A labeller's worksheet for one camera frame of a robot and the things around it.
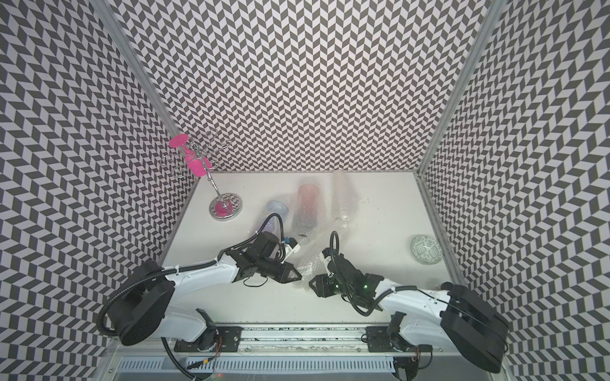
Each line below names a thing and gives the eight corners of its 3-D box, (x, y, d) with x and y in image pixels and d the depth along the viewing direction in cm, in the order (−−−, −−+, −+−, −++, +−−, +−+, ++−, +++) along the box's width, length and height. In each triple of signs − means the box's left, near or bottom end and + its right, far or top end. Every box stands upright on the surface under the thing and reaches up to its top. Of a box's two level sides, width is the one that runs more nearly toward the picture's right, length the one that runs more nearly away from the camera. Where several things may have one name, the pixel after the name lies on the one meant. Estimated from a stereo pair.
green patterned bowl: (412, 264, 91) (417, 258, 86) (406, 242, 97) (410, 235, 92) (439, 264, 91) (445, 258, 86) (431, 242, 97) (437, 235, 92)
